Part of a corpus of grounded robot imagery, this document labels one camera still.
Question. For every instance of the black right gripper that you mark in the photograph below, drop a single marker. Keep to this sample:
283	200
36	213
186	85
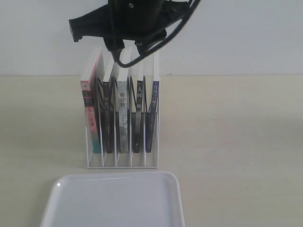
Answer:
142	21

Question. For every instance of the dark blue spine book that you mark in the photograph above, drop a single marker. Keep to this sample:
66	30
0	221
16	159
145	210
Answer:
154	102

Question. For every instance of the dark grey spine book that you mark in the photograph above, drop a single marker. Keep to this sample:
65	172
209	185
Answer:
138	106

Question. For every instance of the black spine book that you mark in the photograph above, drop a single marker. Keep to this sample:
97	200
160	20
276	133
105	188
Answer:
107	98

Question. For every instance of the grey white spine book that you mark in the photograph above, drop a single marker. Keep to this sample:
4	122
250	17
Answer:
122	87

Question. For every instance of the pink teal cover book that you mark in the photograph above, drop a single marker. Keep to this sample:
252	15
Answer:
93	70

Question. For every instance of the white plastic tray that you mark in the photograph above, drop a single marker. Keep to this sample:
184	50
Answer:
125	199

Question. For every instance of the white wire book rack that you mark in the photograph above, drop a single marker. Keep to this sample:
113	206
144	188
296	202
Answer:
142	159

